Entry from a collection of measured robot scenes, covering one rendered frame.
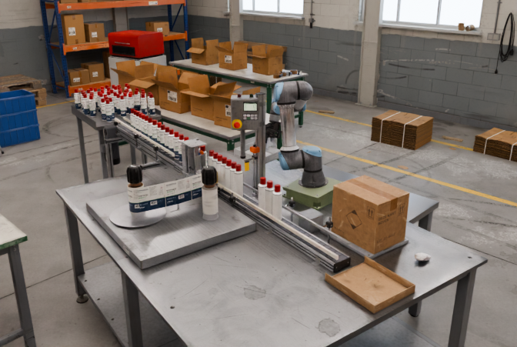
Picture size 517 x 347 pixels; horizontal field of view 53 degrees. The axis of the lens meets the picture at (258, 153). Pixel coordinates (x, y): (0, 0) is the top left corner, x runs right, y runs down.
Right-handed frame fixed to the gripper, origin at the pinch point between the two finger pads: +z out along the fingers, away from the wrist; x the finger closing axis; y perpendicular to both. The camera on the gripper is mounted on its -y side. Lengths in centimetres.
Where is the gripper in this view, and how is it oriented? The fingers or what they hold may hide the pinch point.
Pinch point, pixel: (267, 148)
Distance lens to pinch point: 364.3
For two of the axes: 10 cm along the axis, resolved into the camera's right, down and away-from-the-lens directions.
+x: 6.3, -0.3, 7.8
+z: -1.5, 9.8, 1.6
